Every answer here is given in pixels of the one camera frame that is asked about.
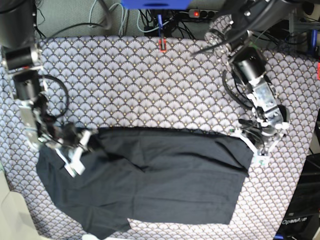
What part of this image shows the red clamp at right edge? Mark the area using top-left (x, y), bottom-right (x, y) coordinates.
top-left (317, 62), bottom-right (320, 80)

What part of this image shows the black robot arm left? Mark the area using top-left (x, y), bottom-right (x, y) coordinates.
top-left (206, 0), bottom-right (301, 166)

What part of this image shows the red and blue clamp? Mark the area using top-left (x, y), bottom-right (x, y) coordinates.
top-left (157, 14), bottom-right (167, 53)

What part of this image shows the fan-patterned grey tablecloth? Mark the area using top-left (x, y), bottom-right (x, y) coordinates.
top-left (0, 36), bottom-right (320, 240)

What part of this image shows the white object at bottom edge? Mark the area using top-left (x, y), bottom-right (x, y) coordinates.
top-left (81, 234), bottom-right (99, 240)

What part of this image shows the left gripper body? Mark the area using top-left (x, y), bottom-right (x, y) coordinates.
top-left (238, 119), bottom-right (286, 142)

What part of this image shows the black T-shirt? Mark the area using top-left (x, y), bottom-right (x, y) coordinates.
top-left (36, 128), bottom-right (253, 239)

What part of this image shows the black OpenArm box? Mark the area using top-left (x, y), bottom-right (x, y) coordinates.
top-left (273, 153), bottom-right (320, 240)

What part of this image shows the beige cardboard box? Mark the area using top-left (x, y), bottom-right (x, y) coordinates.
top-left (0, 166), bottom-right (41, 240)

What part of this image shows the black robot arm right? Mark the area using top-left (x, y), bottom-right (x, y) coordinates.
top-left (0, 0), bottom-right (96, 177)

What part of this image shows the blue plastic mount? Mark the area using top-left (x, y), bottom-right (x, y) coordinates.
top-left (121, 0), bottom-right (191, 10)

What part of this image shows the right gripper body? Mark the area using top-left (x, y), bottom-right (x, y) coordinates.
top-left (38, 123), bottom-right (83, 149)

